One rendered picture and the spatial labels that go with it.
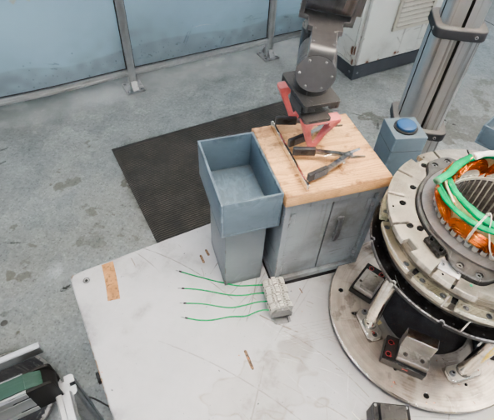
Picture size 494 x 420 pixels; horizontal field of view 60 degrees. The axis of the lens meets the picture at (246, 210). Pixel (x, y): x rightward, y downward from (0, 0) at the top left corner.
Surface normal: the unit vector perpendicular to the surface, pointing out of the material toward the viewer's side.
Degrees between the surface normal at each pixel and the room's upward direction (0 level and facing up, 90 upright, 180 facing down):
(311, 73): 91
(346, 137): 0
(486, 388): 0
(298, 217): 90
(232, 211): 90
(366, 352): 0
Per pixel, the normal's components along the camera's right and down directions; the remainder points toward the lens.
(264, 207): 0.29, 0.72
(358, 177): 0.04, -0.66
